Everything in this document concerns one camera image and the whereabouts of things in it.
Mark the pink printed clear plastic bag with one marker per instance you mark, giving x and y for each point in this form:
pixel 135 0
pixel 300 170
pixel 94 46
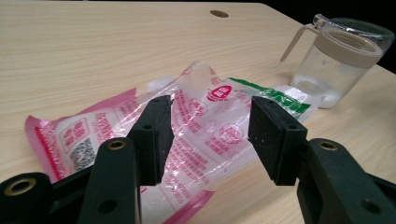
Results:
pixel 205 130

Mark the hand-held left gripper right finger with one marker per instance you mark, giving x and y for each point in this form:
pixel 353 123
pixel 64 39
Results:
pixel 274 140

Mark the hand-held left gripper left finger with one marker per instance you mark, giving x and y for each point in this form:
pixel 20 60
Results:
pixel 155 140

